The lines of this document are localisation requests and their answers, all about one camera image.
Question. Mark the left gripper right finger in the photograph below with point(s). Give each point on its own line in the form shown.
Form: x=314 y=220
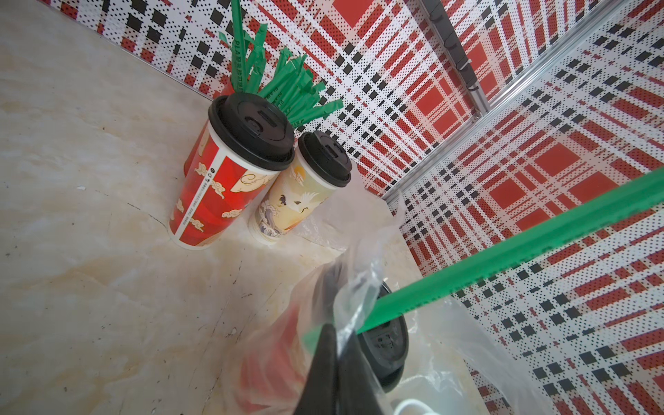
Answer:
x=356 y=393

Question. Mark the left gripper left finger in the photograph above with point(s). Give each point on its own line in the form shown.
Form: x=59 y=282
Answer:
x=320 y=390

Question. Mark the black lid red cup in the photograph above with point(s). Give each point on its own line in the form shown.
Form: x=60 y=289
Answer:
x=276 y=361
x=248 y=142

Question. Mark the white lid milk tea cup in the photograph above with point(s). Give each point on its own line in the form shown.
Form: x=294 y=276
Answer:
x=413 y=407

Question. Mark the clear plastic carrier bag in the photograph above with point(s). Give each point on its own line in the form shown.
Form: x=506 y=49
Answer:
x=445 y=343

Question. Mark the single green straw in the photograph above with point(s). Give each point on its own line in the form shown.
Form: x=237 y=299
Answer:
x=617 y=205

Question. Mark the green straws bundle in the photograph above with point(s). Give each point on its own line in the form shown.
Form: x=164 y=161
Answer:
x=292 y=88

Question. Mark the red straw holder cup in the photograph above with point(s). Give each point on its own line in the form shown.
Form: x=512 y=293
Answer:
x=227 y=90

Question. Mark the black hook rail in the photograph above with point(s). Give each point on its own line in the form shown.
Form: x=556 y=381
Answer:
x=453 y=49

